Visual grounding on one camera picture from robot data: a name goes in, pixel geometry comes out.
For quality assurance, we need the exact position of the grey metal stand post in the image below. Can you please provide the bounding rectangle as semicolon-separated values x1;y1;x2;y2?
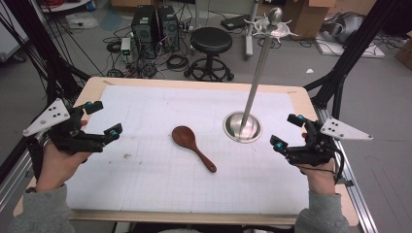
245;0;260;59

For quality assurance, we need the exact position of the white flat board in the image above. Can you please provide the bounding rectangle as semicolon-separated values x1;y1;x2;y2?
315;33;387;59

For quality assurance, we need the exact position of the brown wooden spoon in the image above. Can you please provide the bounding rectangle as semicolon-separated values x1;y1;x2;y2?
171;125;218;174

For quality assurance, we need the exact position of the black computer tower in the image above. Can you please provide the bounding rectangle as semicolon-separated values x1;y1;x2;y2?
130;5;159;60
157;5;181;53

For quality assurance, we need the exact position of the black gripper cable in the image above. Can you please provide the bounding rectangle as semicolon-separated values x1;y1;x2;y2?
325;142;346;183

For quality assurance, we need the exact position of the small grey power box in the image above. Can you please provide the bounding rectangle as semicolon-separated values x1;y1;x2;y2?
120;37;132;62

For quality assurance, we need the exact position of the aluminium rail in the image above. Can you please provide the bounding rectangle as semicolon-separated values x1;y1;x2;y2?
312;105;378;233
0;135;43;212

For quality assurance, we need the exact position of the black round stool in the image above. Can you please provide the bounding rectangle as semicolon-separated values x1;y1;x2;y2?
183;26;235;83

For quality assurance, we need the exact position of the person's right hand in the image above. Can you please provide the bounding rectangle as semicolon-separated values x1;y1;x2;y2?
298;158;338;196

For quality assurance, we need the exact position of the coiled black cable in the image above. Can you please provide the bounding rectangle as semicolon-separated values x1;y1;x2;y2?
166;53;189;72
106;40;122;54

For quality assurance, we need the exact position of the grey bag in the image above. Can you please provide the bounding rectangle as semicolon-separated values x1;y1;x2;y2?
320;12;366;45

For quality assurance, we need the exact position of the white cabinet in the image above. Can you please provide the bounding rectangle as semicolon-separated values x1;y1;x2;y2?
0;0;30;62

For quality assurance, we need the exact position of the black frame post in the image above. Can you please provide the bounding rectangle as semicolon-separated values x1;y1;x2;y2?
304;0;404;120
4;0;91;105

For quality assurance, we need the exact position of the flat black device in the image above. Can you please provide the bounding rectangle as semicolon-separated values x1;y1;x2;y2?
221;14;252;31

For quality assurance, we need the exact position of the person's left hand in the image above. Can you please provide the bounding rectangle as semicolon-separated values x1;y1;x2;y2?
35;141;94;193

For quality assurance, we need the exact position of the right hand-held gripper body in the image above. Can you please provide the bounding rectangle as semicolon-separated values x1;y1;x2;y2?
285;116;374;168

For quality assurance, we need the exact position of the silver metal hook stand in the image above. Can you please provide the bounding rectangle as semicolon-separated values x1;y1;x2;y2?
223;7;299;144

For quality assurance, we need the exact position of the white grid mat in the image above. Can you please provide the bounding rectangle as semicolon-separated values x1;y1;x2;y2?
66;84;310;216

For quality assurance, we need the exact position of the clear plastic bag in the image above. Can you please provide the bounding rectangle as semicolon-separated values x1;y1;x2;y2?
66;13;100;30

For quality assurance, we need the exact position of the large cardboard box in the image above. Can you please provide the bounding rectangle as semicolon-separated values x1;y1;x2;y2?
283;0;338;41

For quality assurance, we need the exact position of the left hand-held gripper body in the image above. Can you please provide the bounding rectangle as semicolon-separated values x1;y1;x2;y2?
22;97;110;155

